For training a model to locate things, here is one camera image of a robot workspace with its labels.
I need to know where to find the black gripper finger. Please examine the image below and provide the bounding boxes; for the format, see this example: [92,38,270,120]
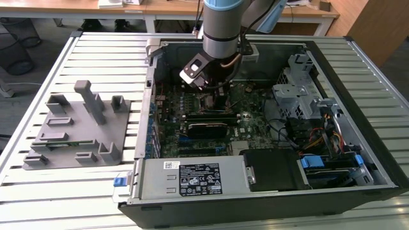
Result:
[215,87,231,111]

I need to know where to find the metal socket cover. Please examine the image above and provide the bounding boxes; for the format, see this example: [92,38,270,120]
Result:
[226,82,246,108]

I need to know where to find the metal locking lever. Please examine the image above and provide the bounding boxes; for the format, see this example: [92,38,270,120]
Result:
[231,92,246,108]

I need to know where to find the CPU socket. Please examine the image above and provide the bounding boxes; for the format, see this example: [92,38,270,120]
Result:
[198,93,231,114]

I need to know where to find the black RAM slots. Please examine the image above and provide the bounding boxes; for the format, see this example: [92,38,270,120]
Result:
[184,112,241,125]

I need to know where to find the green motherboard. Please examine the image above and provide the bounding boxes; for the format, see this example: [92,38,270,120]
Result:
[149,80,275,159]

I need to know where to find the silver heat sink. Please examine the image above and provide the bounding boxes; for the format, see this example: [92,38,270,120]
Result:
[230,140,250,155]

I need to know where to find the silver drive cage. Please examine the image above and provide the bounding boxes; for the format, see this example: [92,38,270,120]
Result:
[270,54,323,120]

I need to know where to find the black expansion slot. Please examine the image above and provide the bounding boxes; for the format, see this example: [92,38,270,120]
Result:
[177,148,221,156]

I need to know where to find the black plastic shroud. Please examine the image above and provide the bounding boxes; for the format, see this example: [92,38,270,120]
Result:
[238,148,309,192]

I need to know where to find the blue disk carrier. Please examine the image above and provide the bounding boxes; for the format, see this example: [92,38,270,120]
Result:
[297,154,357,190]

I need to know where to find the silver power supply unit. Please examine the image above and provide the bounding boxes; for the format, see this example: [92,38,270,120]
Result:
[126,155,253,204]

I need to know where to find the grey parts rack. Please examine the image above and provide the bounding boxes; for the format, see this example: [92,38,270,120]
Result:
[21,80,132,171]

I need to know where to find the black open PC case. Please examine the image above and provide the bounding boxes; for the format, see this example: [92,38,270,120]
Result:
[116,35,403,230]

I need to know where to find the green RAM stick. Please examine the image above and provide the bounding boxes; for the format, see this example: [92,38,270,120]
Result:
[46,141,80,147]

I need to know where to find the wooden cabinet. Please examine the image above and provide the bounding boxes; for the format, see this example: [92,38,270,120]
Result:
[325,0,409,68]

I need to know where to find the black mesh bin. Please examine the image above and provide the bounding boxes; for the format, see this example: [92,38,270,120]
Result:
[0,39,34,76]
[2,18,42,48]

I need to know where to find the white stand base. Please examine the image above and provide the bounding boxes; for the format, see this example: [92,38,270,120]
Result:
[0,79,16,98]

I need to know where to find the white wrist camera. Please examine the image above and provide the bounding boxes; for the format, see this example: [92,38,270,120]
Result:
[178,54,211,91]

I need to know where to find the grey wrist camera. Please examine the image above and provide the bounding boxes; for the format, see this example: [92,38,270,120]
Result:
[239,44,259,63]

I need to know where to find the wooden desk white frame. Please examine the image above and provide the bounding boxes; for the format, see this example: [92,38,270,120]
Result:
[142,0,339,36]
[0,0,160,33]

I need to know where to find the coloured wire bundle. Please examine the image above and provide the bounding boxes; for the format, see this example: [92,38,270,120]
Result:
[306,115,347,154]

